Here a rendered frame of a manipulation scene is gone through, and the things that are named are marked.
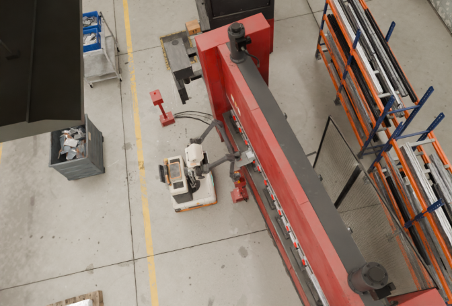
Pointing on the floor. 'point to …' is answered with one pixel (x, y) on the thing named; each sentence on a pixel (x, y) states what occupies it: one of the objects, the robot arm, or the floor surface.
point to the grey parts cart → (101, 57)
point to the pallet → (83, 299)
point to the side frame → (420, 298)
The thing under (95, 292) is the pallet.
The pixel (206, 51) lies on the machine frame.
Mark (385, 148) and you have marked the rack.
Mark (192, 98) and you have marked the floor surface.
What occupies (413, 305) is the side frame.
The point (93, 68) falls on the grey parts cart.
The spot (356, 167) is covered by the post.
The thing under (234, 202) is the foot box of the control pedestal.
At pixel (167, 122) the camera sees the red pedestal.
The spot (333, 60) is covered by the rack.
